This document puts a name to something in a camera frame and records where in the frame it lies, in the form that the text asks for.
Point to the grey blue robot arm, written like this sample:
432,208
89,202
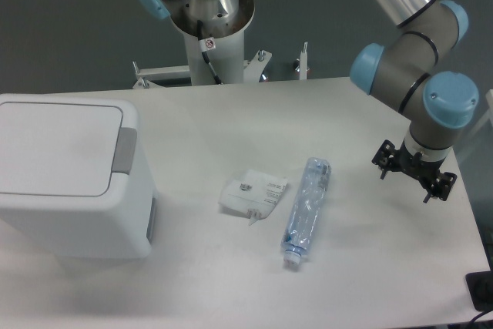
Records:
438,106

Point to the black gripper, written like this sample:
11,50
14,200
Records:
437,185

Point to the white trash can lid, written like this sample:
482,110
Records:
53,149

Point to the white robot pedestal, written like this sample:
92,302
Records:
213,34

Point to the white trash can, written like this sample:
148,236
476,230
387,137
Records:
117,224

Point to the black device at edge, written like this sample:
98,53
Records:
480,289

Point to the crumpled white plastic bag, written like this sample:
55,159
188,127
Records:
252,194

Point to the white frame at right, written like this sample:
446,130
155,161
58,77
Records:
471,140

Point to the crushed clear plastic bottle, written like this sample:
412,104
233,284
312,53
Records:
309,199

